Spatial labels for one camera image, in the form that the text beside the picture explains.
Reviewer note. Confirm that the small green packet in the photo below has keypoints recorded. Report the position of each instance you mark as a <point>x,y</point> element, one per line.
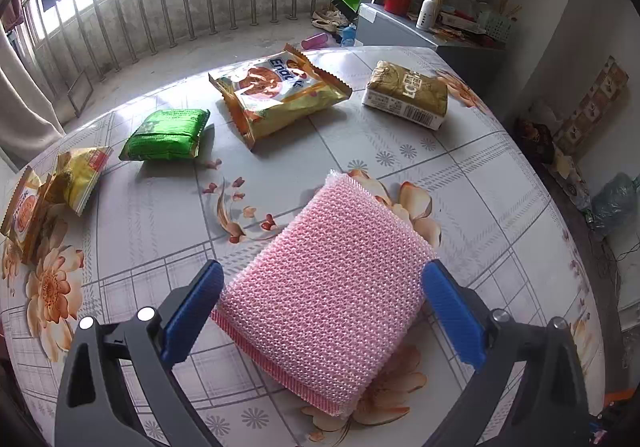
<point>169,134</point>

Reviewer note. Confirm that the yellow crumpled snack packet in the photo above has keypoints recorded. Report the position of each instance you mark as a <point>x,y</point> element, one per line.
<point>76,173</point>

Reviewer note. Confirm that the pink knitted scrub sponge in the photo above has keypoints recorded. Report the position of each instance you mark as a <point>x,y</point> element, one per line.
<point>323,307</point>

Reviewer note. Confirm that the small white bottle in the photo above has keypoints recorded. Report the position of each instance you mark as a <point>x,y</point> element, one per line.
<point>427,15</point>

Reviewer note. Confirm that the white plastic basket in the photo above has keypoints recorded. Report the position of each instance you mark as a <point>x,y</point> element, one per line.
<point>496,25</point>

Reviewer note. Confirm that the large water jug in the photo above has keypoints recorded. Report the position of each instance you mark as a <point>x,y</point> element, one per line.
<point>616,204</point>

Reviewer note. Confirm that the small gold tissue pack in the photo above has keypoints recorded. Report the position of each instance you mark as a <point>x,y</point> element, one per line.
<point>406,94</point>

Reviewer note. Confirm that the orange brown snack packet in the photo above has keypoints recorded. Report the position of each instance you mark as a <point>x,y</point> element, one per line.
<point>25,212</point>

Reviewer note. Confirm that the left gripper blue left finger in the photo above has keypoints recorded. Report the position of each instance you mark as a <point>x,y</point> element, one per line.
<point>185,311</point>

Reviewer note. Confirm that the yellow orange snack bag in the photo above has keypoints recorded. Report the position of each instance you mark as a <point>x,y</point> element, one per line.
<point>267,94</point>

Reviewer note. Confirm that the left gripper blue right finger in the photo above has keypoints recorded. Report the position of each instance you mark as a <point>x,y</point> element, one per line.
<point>463,315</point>

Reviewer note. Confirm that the patterned cardboard roll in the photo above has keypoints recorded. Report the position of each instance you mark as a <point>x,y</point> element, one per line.
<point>574,130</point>

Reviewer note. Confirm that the grey low cabinet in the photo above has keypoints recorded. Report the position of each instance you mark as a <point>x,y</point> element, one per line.
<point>477,65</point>

